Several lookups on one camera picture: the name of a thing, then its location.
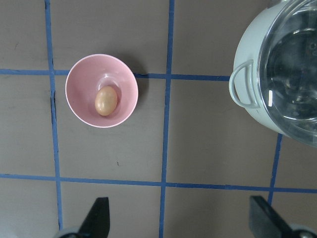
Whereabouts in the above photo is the glass pot lid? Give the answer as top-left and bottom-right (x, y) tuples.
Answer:
(258, 0), (317, 147)

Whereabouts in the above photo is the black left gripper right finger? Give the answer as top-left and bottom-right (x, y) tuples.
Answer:
(249, 196), (292, 238)

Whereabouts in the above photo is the pink plastic bowl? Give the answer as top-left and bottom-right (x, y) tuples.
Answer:
(65, 54), (139, 128)

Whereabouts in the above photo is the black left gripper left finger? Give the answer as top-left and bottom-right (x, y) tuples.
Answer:
(78, 197), (109, 238)

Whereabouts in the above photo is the brown egg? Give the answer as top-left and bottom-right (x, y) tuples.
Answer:
(95, 86), (118, 116)

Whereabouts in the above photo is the pale green cooking pot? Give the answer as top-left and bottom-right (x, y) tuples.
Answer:
(229, 0), (287, 134)

